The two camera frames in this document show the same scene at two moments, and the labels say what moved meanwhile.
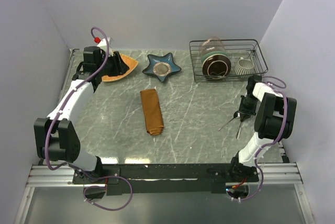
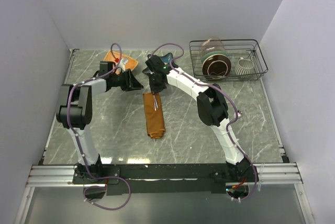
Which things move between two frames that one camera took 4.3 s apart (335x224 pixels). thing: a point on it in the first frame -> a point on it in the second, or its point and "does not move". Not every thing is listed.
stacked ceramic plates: (215, 65) does not move
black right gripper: (242, 109) -> (155, 89)
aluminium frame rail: (283, 174) does not move
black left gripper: (120, 67) -> (131, 82)
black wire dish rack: (218, 59) does not move
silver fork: (239, 131) -> (155, 102)
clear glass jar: (211, 44) does not move
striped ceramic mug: (244, 67) does not move
